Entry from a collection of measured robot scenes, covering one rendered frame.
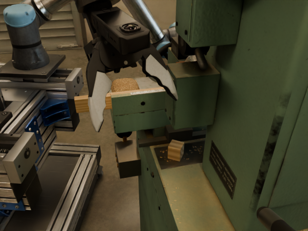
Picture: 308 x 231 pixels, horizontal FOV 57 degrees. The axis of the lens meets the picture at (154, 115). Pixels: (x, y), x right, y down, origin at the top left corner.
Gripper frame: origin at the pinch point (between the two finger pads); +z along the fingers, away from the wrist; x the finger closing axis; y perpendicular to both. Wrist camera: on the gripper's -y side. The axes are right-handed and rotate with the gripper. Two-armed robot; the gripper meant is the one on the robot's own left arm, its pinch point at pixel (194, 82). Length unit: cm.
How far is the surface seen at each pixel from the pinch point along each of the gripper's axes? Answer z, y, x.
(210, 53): 20, -46, 12
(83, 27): -206, 174, 49
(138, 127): 33, -33, 33
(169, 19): -204, 167, -62
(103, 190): 25, 70, 47
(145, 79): 14.1, -27.5, 27.5
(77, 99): 25, -39, 48
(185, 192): 53, -38, 26
